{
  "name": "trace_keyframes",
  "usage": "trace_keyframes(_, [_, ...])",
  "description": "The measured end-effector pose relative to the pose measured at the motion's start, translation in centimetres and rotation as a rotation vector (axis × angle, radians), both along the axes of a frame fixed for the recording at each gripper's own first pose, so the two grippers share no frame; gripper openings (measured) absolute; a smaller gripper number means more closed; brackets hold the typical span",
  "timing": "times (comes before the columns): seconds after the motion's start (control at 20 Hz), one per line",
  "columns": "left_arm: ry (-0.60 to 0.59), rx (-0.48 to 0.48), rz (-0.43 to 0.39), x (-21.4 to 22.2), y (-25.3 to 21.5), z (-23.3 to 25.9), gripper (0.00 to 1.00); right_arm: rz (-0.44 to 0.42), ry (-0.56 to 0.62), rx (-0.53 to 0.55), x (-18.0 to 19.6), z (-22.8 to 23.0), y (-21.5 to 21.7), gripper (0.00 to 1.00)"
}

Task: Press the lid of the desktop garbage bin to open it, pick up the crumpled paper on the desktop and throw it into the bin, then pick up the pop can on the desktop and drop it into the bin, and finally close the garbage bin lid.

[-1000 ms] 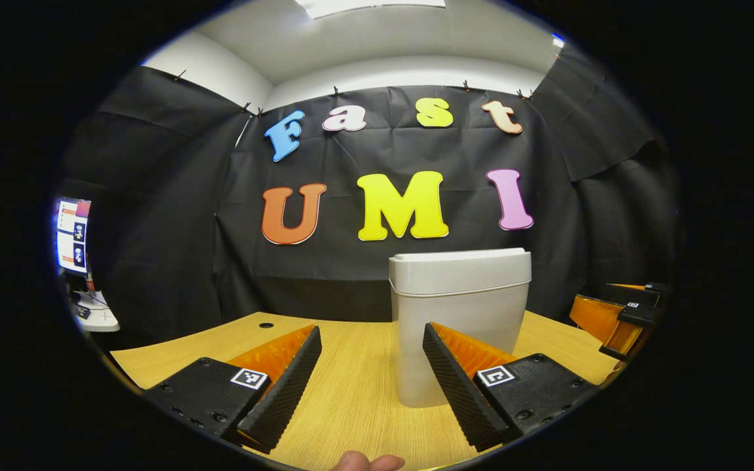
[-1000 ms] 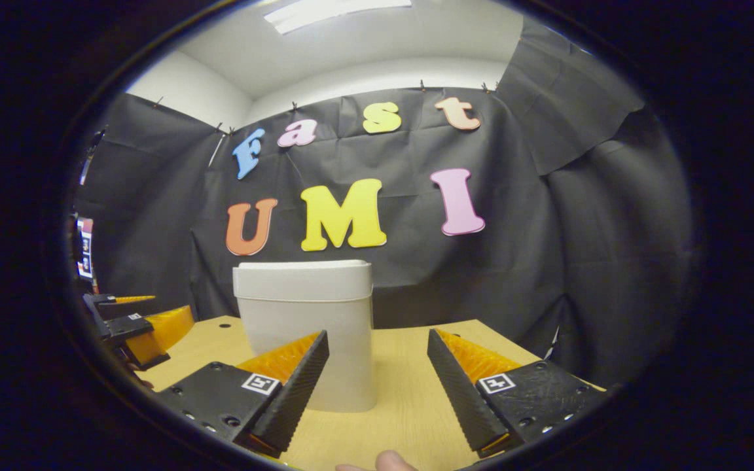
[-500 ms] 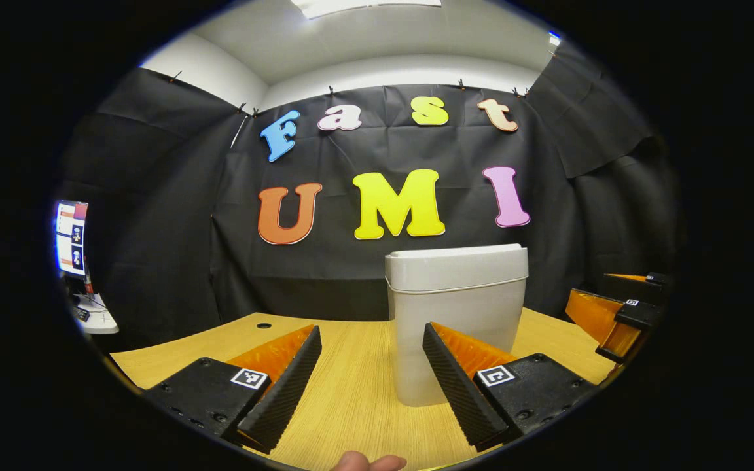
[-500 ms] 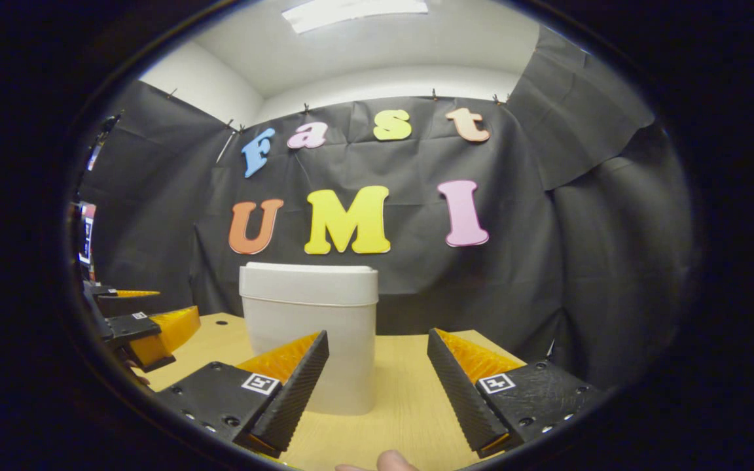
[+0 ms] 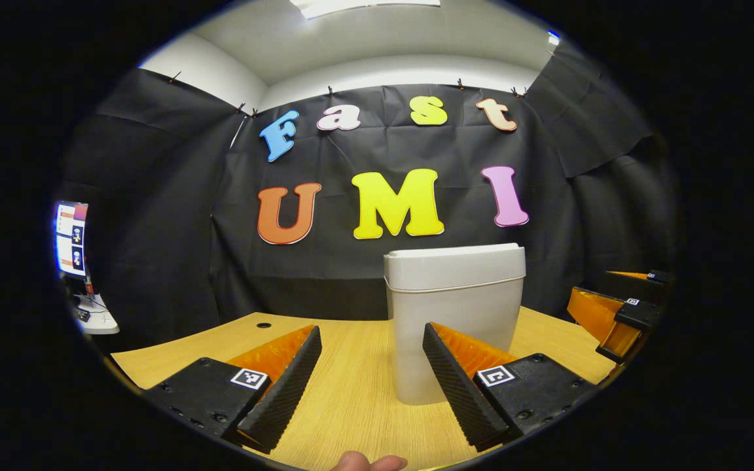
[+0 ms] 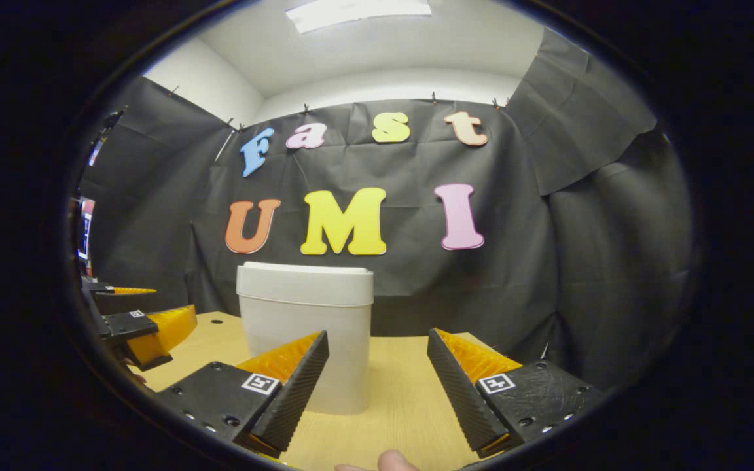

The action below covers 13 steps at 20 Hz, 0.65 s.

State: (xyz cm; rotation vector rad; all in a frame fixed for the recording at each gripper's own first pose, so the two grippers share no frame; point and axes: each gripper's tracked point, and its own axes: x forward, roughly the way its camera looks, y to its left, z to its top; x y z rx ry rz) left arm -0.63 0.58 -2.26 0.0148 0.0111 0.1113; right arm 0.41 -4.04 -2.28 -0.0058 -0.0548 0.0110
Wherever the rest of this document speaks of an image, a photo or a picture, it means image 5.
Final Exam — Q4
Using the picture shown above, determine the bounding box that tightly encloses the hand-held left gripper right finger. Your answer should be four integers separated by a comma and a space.
422, 322, 600, 453

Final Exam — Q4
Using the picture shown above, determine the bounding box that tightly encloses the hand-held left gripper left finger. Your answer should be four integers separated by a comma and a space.
145, 325, 323, 455

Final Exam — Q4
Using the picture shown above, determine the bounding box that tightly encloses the white desktop garbage bin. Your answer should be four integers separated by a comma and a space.
384, 243, 527, 406

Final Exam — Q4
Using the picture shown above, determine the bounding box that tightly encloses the wooden desktop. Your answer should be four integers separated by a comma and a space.
110, 306, 617, 471

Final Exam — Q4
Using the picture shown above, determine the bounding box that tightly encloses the white side table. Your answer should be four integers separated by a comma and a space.
73, 293, 120, 336

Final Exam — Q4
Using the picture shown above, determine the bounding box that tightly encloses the black backdrop cloth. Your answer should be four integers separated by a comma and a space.
56, 39, 679, 351

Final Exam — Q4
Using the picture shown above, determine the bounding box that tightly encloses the computer monitor screen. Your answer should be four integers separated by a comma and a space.
54, 201, 88, 279

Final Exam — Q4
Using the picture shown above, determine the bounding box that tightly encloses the large ceiling light panel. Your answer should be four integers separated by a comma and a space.
289, 0, 442, 19

